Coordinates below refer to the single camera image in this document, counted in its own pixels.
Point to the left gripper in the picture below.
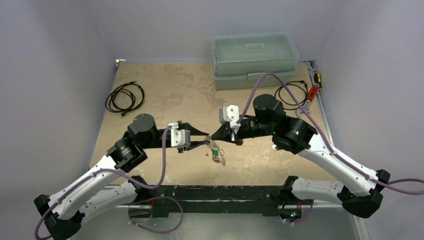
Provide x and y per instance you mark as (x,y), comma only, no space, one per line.
(193,131)

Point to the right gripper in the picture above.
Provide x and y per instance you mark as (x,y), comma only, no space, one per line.
(234,133)

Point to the key with green tag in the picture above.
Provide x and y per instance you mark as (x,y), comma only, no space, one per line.
(215,152)

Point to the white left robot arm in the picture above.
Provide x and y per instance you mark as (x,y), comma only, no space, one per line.
(107,184)

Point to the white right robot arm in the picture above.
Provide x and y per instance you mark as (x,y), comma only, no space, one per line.
(354,186)

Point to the green plastic toolbox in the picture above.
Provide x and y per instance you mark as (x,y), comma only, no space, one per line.
(238,61)

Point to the yellow black tool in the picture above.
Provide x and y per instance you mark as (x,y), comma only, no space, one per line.
(314,75)

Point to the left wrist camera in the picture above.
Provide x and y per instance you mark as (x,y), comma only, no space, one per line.
(179,136)

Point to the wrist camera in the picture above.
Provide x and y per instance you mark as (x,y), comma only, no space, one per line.
(179,136)
(230,115)

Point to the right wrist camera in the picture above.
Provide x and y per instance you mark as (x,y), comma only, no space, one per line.
(230,115)

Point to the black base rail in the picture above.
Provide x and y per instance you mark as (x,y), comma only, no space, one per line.
(268,200)

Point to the red handled adjustable wrench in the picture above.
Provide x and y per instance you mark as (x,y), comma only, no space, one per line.
(309,97)

